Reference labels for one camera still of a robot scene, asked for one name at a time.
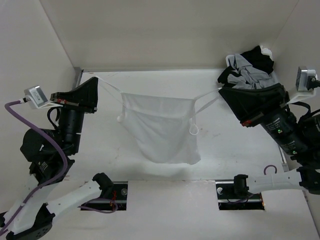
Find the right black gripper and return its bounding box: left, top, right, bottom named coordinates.
left=217, top=81, right=309, bottom=154

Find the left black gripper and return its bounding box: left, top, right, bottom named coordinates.
left=52, top=76, right=102, bottom=153

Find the white tank top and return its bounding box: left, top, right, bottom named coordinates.
left=98, top=77, right=218, bottom=165

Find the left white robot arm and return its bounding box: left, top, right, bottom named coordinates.
left=0, top=77, right=114, bottom=240

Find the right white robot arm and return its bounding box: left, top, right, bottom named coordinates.
left=218, top=83, right=320, bottom=198

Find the grey tank top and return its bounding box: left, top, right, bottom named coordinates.
left=227, top=54, right=279, bottom=90

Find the black tank top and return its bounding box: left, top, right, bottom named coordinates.
left=240, top=45, right=274, bottom=75

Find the black garment at basket front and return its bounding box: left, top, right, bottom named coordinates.
left=217, top=66, right=241, bottom=88

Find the white plastic basket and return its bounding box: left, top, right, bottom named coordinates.
left=225, top=54, right=237, bottom=69

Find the white garment behind pile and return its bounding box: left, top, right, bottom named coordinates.
left=260, top=45, right=273, bottom=58

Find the left metal table rail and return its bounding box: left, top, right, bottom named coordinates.
left=72, top=67, right=83, bottom=90

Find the metal table rail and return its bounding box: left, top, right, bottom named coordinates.
left=278, top=146, right=290, bottom=172
left=72, top=67, right=83, bottom=90

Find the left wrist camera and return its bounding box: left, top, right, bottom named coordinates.
left=24, top=85, right=50, bottom=109

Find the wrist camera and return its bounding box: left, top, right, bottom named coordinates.
left=24, top=85, right=50, bottom=109
left=288, top=66, right=320, bottom=104

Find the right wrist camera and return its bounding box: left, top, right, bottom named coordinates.
left=288, top=66, right=320, bottom=104

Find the right metal table rail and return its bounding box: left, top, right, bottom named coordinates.
left=278, top=146, right=290, bottom=172

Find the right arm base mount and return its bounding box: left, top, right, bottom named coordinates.
left=215, top=180, right=265, bottom=211

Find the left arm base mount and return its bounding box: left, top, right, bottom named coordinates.
left=79, top=181, right=129, bottom=214

